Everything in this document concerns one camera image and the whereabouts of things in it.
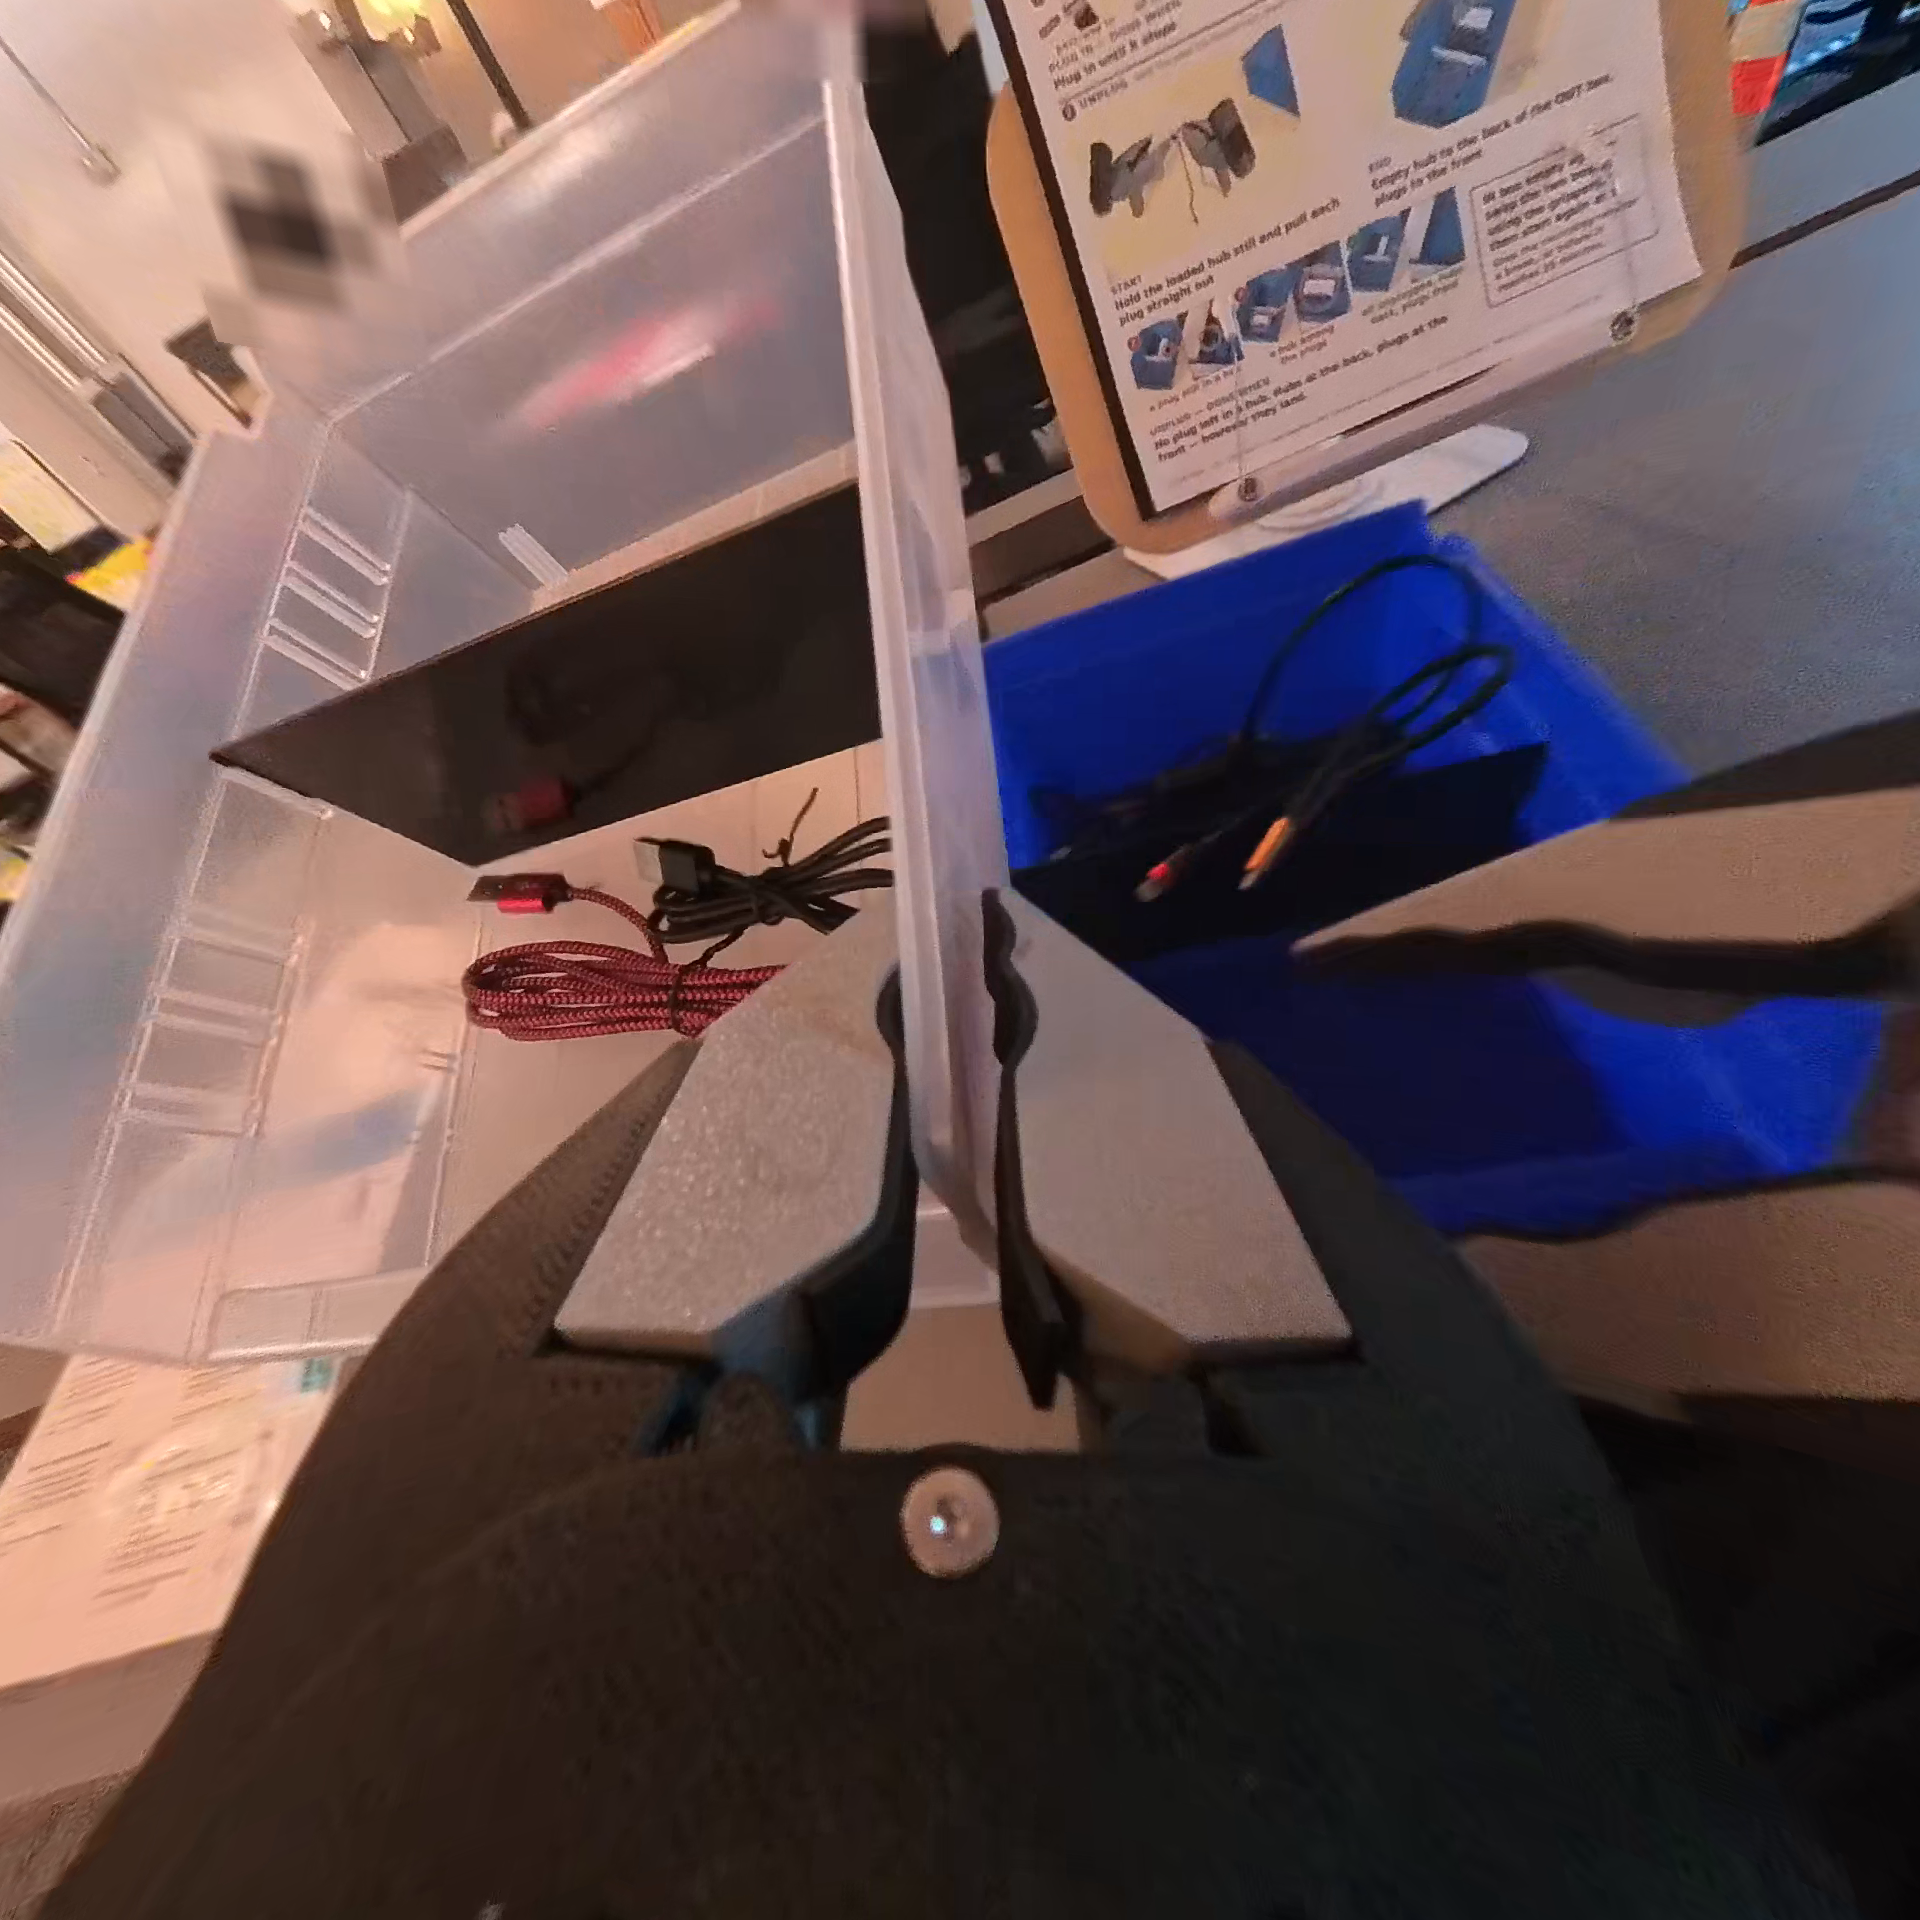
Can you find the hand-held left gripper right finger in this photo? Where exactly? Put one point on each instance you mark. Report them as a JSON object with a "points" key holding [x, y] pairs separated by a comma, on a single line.
{"points": [[1184, 1185]]}

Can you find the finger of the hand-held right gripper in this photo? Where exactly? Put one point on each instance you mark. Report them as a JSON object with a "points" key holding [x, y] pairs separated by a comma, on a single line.
{"points": [[1724, 871], [1724, 1289]]}

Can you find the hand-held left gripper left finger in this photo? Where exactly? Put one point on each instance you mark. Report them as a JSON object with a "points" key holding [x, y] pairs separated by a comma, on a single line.
{"points": [[718, 1185]]}

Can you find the blue plastic bin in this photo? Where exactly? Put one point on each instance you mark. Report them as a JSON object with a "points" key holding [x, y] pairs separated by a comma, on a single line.
{"points": [[1499, 1080]]}

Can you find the clear plastic bin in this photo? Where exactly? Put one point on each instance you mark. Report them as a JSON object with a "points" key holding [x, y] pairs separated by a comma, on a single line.
{"points": [[450, 374]]}

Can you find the white stand base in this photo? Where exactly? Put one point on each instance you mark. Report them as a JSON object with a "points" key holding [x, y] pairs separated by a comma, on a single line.
{"points": [[1424, 464]]}

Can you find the white printed paper sheet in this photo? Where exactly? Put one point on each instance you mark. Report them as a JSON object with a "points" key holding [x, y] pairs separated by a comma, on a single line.
{"points": [[136, 1500]]}

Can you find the printed instruction sheet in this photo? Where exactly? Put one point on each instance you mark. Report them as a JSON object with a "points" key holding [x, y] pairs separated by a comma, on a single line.
{"points": [[1351, 270]]}

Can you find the wooden display board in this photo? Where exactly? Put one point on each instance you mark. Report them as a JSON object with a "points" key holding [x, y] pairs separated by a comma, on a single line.
{"points": [[1033, 227]]}

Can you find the black office chair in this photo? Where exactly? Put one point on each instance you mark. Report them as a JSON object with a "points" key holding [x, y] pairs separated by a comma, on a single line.
{"points": [[929, 227]]}

